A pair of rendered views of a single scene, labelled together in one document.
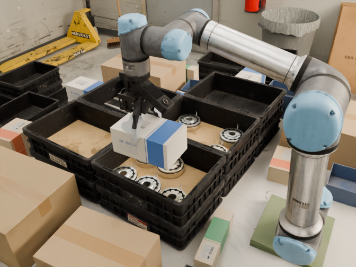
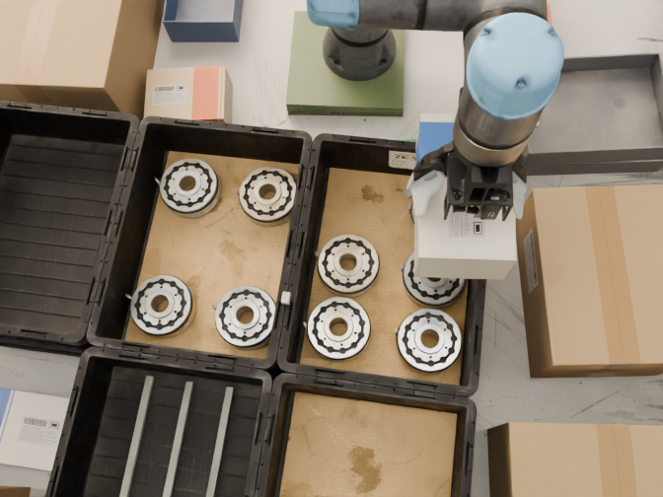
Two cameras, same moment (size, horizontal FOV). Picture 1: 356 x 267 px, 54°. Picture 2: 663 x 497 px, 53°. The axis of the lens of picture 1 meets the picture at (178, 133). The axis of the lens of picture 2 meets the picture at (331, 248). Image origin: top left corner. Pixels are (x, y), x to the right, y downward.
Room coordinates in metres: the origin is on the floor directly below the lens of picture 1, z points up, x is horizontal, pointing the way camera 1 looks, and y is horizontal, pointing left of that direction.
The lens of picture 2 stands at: (1.16, 0.34, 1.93)
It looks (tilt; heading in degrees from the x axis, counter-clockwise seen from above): 72 degrees down; 253
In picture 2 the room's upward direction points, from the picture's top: 11 degrees counter-clockwise
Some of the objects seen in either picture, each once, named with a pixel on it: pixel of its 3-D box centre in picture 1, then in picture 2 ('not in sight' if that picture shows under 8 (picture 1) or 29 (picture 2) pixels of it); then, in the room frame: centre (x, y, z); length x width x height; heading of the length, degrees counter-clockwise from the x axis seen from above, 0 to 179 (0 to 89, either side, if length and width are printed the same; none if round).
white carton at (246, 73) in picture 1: (248, 81); not in sight; (1.76, -0.40, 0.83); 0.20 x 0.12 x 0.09; 147
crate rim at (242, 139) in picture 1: (202, 123); (205, 236); (1.23, -0.10, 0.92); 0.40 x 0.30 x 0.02; 54
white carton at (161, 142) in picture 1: (149, 138); (462, 197); (0.89, 0.09, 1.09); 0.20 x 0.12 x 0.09; 60
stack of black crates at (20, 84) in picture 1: (34, 98); not in sight; (2.51, 1.14, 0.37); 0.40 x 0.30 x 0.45; 150
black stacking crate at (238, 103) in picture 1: (234, 103); (43, 226); (1.48, -0.28, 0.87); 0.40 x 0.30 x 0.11; 54
